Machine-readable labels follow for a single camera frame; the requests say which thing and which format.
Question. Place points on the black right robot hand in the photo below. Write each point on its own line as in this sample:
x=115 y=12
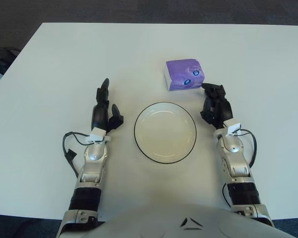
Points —
x=222 y=109

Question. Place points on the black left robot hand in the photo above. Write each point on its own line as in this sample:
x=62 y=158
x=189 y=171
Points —
x=99 y=115

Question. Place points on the purple tissue paper pack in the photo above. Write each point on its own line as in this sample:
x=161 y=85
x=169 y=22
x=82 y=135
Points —
x=182 y=74

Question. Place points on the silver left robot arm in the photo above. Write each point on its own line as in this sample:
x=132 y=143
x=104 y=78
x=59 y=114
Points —
x=94 y=153

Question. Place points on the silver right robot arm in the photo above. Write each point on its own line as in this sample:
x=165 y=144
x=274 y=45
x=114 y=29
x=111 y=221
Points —
x=234 y=158

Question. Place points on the white plate with black rim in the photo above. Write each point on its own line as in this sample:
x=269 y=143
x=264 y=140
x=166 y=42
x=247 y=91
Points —
x=165 y=132

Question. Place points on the black bag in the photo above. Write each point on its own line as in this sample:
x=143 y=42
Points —
x=1 y=59

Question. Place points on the grey robot torso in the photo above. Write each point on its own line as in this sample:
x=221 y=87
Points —
x=186 y=223

